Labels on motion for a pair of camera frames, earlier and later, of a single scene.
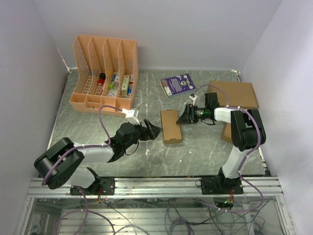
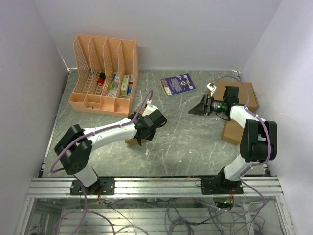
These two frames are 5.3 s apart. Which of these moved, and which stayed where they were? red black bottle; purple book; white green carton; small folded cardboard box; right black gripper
Moved: right black gripper
Stayed: white green carton; purple book; small folded cardboard box; red black bottle
